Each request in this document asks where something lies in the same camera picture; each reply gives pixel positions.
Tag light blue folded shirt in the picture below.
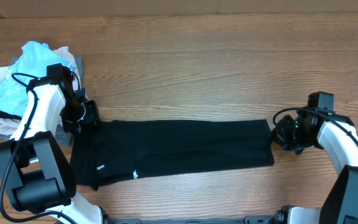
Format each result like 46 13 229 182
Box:
0 41 78 117

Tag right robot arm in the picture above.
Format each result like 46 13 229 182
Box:
269 91 358 224

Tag black t-shirt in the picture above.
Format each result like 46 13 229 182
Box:
70 119 275 190

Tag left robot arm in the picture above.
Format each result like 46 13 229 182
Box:
0 63 111 224

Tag grey folded shirt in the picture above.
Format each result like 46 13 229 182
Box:
0 55 84 147

